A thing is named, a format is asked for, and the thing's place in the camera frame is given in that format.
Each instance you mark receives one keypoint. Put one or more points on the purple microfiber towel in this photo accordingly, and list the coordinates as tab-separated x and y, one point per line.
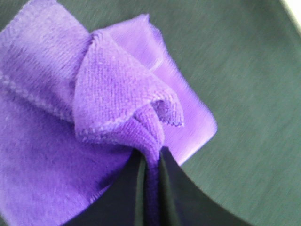
73	106

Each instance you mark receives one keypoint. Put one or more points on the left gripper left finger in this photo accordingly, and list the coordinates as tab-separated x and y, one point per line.
123	203

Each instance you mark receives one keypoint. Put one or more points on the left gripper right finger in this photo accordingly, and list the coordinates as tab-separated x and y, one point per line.
182	203

